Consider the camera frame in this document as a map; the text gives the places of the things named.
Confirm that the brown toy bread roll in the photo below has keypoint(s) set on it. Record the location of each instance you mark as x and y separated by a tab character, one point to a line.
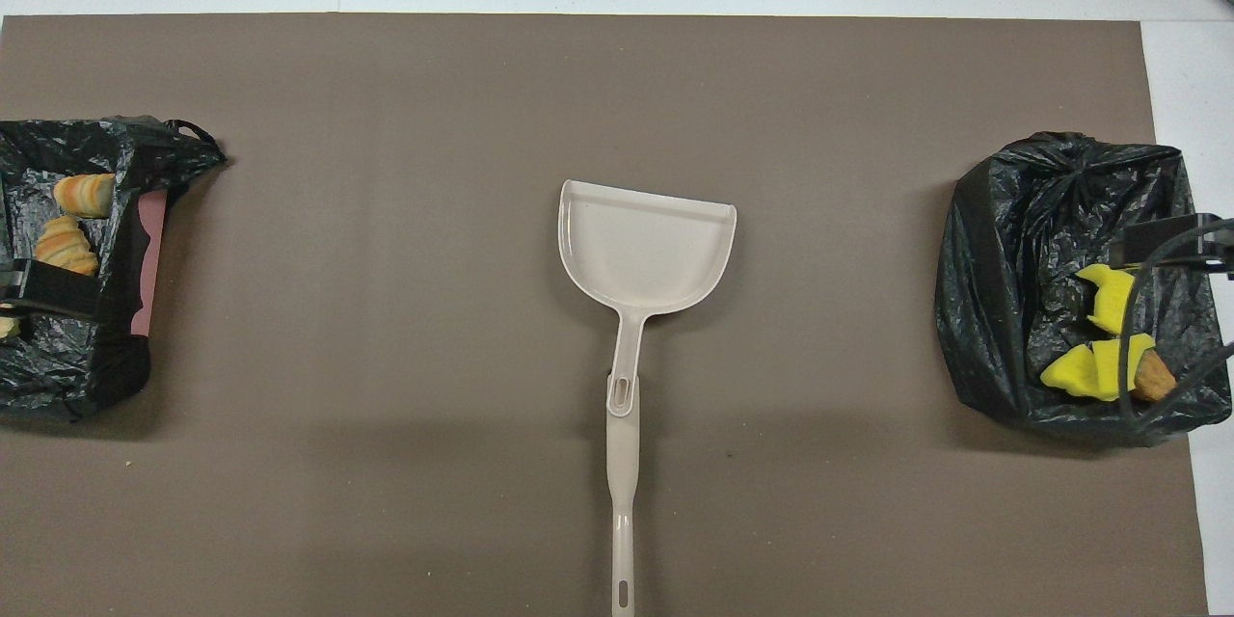
1155	378

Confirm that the beige plastic dustpan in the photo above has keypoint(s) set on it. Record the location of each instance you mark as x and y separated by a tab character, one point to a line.
641	251

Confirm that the black bag lined bin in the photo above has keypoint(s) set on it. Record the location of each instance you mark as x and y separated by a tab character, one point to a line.
1012	289

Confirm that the pink plastic bin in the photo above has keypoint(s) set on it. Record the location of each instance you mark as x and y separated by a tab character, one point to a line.
154	251

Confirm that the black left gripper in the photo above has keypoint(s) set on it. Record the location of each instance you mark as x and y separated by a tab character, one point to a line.
10	284

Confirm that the yellow sponge piece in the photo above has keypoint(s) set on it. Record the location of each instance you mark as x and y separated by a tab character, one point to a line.
1128	362
1111	297
1075	372

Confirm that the brown table mat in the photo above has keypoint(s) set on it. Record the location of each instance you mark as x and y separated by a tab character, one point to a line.
386	116

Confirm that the right black bag bin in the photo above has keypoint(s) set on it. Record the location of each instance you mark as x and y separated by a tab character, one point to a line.
125	164

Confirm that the striped spiral pastry roll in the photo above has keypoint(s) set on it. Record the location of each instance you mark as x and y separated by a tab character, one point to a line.
66	249
84	195

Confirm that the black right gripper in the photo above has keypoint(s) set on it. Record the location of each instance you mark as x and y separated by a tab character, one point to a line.
1217	246

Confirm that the beige hand brush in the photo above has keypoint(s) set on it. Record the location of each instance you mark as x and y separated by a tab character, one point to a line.
622	472

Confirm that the pale flaky puff pastry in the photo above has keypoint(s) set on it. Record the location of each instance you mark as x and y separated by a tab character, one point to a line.
8	326

